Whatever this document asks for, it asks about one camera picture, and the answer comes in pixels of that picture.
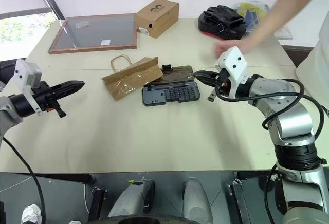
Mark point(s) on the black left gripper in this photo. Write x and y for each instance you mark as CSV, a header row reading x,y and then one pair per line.
x,y
42,94

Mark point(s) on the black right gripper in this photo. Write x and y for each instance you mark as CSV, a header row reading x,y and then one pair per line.
x,y
223,78

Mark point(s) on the black tool case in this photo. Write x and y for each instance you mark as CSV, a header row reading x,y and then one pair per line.
x,y
171,90

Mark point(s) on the brown paper bag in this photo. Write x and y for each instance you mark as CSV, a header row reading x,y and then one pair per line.
x,y
133,78

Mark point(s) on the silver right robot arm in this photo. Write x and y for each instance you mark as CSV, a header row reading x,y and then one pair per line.
x,y
290,113

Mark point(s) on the dark rounded robot base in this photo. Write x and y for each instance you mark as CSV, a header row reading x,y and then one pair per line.
x,y
149,220

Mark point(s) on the person's bare forearm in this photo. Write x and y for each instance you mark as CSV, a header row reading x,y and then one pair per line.
x,y
280,10

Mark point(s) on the person's bare hand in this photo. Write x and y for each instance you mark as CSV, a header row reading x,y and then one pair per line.
x,y
228,49

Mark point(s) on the white label sticker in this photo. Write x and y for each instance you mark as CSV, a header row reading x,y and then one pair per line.
x,y
105,42

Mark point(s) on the wooden framed grey board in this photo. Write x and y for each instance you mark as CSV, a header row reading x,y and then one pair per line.
x,y
95,32

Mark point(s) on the black padded bag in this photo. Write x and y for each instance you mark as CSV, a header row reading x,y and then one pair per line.
x,y
223,25

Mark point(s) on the small clear plastic pouch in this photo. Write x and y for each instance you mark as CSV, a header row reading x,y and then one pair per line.
x,y
82,24

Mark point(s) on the black upholstered seat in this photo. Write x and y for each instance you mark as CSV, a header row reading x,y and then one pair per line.
x,y
9,71

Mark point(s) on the clear bag with coloured packets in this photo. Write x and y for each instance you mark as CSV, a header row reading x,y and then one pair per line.
x,y
253,13

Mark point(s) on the brown cardboard box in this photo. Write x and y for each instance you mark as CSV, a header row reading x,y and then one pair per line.
x,y
156,19

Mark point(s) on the dark brown furniture edge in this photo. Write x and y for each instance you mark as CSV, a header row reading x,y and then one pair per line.
x,y
298,54

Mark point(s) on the silver right robot leg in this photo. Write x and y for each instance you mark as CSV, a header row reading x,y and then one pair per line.
x,y
196,201

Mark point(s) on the silver robot leg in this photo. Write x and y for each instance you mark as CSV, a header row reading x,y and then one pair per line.
x,y
196,201
133,198

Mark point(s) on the grey metal table leg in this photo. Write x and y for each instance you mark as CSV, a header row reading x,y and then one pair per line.
x,y
237,201

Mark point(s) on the silver left robot leg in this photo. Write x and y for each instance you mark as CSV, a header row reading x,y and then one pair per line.
x,y
133,198

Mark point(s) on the white sneaker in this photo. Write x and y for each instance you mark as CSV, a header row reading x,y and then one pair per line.
x,y
31,214

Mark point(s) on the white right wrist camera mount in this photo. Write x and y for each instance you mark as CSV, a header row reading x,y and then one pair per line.
x,y
235,63

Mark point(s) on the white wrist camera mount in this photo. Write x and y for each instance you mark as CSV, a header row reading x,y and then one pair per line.
x,y
235,63
25,76

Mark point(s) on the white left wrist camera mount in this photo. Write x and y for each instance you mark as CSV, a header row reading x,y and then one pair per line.
x,y
25,76

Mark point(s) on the black table leg bracket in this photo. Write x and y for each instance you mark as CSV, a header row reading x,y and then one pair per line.
x,y
97,204

